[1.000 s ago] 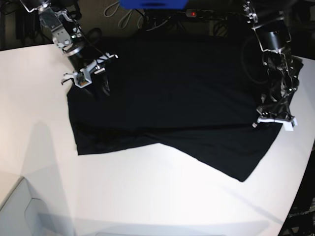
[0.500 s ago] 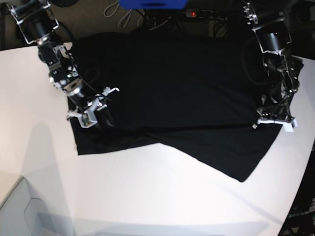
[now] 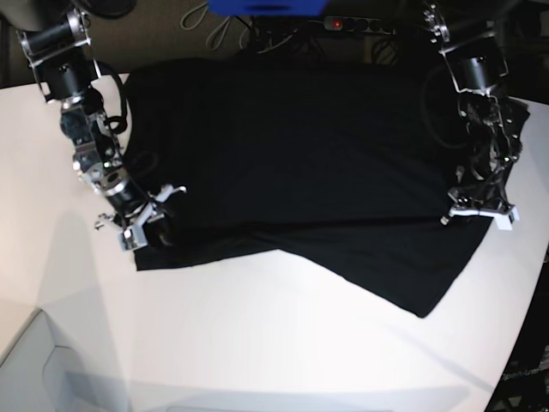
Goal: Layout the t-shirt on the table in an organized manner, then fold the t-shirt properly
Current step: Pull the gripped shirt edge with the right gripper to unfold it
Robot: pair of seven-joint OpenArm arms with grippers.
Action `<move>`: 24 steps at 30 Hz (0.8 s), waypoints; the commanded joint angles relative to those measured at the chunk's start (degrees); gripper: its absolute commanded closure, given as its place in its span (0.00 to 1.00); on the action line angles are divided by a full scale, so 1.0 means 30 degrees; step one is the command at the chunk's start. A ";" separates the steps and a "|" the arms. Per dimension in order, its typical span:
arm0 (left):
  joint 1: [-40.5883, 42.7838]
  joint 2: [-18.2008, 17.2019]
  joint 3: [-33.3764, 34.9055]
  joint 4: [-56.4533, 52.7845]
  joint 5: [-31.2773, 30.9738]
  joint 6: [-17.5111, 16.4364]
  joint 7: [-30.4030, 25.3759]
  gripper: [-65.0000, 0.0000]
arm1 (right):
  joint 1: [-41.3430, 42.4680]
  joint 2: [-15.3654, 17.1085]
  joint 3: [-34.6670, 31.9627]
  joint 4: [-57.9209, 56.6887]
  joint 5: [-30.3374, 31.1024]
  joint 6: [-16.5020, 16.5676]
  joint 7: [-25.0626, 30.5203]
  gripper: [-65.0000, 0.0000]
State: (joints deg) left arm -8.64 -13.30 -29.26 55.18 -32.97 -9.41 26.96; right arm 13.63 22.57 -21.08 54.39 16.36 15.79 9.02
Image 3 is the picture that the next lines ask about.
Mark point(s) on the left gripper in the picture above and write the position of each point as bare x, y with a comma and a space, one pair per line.
479, 199

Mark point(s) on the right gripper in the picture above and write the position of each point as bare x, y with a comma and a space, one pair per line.
132, 205

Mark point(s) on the black printed t-shirt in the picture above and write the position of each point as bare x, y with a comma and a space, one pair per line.
347, 166

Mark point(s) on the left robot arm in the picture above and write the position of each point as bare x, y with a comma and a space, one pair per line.
468, 44

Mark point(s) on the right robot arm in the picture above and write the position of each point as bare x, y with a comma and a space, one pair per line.
55, 40

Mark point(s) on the white bin at table corner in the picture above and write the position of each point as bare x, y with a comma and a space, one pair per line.
39, 373

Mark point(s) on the black power strip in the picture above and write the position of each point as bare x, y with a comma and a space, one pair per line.
358, 25

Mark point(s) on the blue plastic box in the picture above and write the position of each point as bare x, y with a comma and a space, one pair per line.
267, 7

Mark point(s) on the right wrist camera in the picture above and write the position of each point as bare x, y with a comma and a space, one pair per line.
132, 238

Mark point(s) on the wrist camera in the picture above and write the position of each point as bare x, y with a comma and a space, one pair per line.
132, 238
506, 219

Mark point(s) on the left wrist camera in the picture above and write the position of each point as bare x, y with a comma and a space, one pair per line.
506, 219

